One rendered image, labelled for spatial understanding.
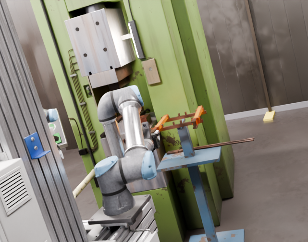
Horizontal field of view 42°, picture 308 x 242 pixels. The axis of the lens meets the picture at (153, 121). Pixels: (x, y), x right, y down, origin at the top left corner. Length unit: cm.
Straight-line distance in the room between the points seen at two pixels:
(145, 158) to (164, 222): 132
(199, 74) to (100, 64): 87
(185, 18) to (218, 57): 272
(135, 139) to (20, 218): 63
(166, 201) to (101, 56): 112
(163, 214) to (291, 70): 341
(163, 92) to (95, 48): 57
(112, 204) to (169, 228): 128
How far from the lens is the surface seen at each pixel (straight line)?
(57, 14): 303
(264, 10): 572
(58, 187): 172
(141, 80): 323
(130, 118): 190
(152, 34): 282
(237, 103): 598
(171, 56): 281
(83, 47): 282
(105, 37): 276
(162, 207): 294
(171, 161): 261
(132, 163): 173
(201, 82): 326
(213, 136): 336
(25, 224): 150
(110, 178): 175
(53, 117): 233
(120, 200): 179
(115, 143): 207
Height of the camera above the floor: 152
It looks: 12 degrees down
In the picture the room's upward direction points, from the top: 16 degrees counter-clockwise
